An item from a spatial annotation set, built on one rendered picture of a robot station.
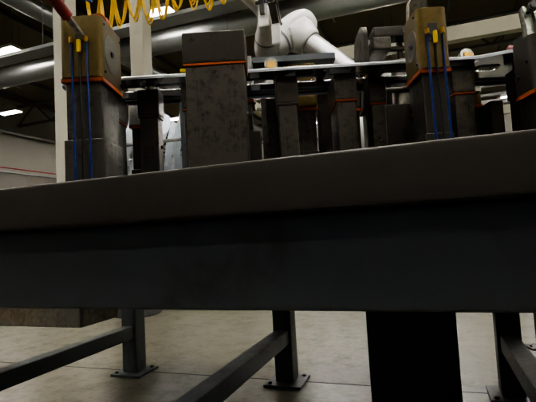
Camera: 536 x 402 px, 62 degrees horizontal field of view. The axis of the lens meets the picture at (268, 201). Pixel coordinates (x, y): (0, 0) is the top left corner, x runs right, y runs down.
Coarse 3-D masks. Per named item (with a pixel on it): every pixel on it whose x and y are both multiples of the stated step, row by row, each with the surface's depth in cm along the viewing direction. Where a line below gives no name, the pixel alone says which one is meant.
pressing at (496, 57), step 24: (264, 72) 99; (288, 72) 99; (312, 72) 100; (336, 72) 101; (360, 72) 102; (384, 72) 103; (480, 72) 106; (504, 72) 107; (168, 96) 112; (264, 96) 114
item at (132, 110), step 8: (136, 88) 117; (128, 112) 117; (136, 112) 117; (128, 120) 117; (136, 120) 117; (136, 128) 118; (136, 136) 118; (136, 144) 117; (136, 152) 117; (136, 160) 117; (136, 168) 117
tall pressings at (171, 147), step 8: (168, 120) 591; (128, 128) 579; (168, 128) 592; (176, 128) 547; (128, 136) 580; (168, 136) 559; (176, 136) 548; (168, 144) 559; (176, 144) 548; (128, 152) 580; (168, 152) 560; (176, 152) 548; (128, 160) 581; (168, 160) 560; (176, 160) 549; (128, 168) 578; (168, 168) 561; (176, 168) 549
